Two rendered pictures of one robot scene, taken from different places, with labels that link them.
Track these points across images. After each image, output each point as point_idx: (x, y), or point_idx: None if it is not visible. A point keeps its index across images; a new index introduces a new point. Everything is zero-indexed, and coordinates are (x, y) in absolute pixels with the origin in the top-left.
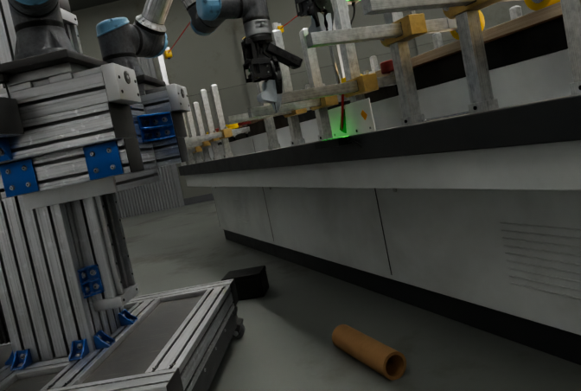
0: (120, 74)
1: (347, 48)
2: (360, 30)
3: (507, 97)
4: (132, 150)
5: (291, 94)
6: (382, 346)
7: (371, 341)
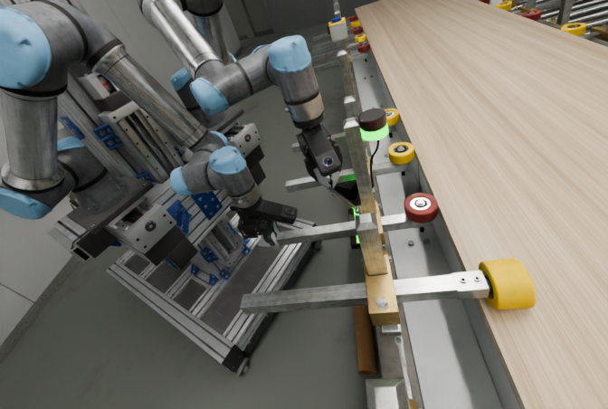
0: (139, 234)
1: (361, 189)
2: (303, 304)
3: (508, 391)
4: (180, 253)
5: (288, 240)
6: (365, 356)
7: (364, 341)
